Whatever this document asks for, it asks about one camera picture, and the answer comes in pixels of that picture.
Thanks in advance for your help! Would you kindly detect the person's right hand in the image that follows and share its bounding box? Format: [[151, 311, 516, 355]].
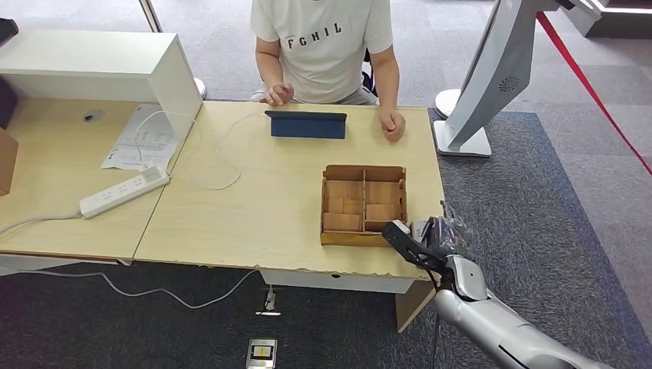
[[258, 82, 295, 107]]

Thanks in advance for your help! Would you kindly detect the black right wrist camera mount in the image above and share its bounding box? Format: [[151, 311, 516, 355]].
[[381, 220, 445, 272]]

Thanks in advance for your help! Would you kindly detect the white power strip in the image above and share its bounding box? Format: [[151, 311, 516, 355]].
[[78, 165, 171, 220]]

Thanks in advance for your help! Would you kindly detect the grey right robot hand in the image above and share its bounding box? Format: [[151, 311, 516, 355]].
[[420, 216, 474, 258]]

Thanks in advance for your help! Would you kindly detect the white floor plug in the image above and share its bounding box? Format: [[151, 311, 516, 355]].
[[254, 284, 282, 317]]

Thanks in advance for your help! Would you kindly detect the white floor cable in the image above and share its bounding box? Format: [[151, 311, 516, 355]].
[[0, 267, 261, 311]]

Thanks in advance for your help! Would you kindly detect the red barrier belt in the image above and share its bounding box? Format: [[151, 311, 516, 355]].
[[534, 11, 652, 178]]

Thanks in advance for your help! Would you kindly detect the wooden divided box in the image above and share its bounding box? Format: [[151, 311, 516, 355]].
[[319, 164, 408, 248]]

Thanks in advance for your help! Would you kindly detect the white desk drawer panel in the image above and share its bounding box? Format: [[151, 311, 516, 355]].
[[259, 268, 424, 295]]

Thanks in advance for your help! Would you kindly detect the white power strip cord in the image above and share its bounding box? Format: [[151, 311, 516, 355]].
[[0, 212, 84, 236]]

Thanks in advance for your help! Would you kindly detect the blue tablet case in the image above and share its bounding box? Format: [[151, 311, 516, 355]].
[[264, 110, 348, 140]]

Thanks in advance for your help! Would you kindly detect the brown cardboard box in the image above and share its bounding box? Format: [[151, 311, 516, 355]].
[[0, 127, 19, 197]]

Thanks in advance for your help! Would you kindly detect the thin white charging cable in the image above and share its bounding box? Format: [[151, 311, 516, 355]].
[[133, 109, 268, 191]]

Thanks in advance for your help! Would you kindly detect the metal floor socket box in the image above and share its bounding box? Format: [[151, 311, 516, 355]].
[[245, 338, 278, 369]]

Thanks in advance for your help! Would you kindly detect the printed paper sheet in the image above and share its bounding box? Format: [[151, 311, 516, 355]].
[[100, 104, 179, 171]]

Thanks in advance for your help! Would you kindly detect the black device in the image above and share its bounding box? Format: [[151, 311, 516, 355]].
[[0, 18, 19, 47]]

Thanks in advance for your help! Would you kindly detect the person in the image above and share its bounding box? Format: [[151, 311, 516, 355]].
[[249, 0, 407, 142]]

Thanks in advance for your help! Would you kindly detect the white counter shelf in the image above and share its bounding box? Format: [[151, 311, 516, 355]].
[[0, 28, 204, 138]]

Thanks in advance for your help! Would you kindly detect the black chair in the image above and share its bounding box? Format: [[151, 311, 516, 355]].
[[362, 48, 379, 98]]

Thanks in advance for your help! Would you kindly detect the wooden desk leg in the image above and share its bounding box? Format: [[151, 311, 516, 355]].
[[395, 280, 440, 333]]

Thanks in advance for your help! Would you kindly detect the person's left hand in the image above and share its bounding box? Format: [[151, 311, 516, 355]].
[[378, 108, 407, 142]]

